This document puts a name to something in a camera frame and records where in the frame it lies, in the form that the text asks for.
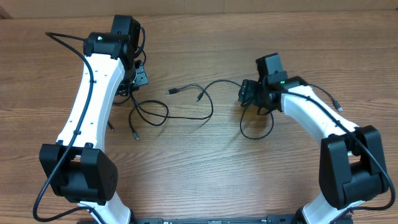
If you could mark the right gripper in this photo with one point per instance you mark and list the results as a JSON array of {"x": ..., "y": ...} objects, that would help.
[{"x": 250, "y": 93}]

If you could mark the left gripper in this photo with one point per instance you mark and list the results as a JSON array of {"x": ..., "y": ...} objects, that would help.
[{"x": 142, "y": 77}]

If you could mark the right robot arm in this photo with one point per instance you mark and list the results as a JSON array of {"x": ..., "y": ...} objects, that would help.
[{"x": 352, "y": 163}]

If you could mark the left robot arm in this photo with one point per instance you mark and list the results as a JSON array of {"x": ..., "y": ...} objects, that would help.
[{"x": 76, "y": 166}]

